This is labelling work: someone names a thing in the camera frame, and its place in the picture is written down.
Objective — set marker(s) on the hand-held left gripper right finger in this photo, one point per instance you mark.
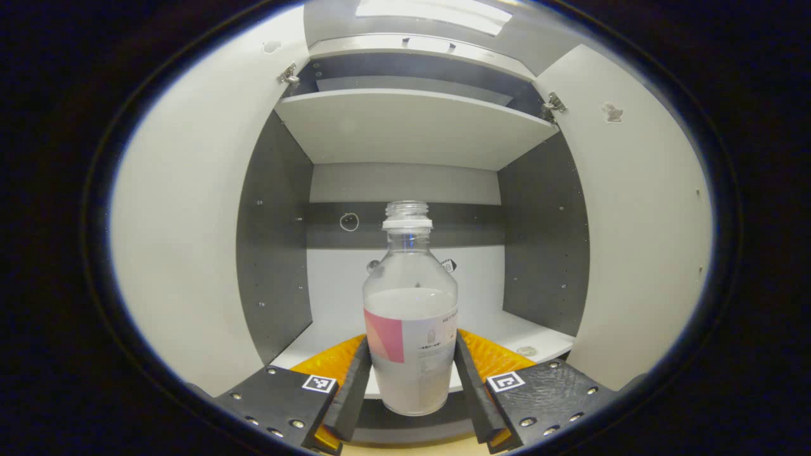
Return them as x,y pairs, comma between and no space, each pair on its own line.
474,392

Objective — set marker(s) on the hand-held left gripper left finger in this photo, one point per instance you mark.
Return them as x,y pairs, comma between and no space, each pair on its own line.
351,399

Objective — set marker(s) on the clear plastic bottle pink label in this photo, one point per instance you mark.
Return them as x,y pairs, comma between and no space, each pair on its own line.
410,316

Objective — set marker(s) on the grey cabinet with shelves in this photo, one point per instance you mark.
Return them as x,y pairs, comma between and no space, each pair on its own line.
412,126

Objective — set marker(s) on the large ceiling light panel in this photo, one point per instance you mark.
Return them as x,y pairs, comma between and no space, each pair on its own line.
437,12

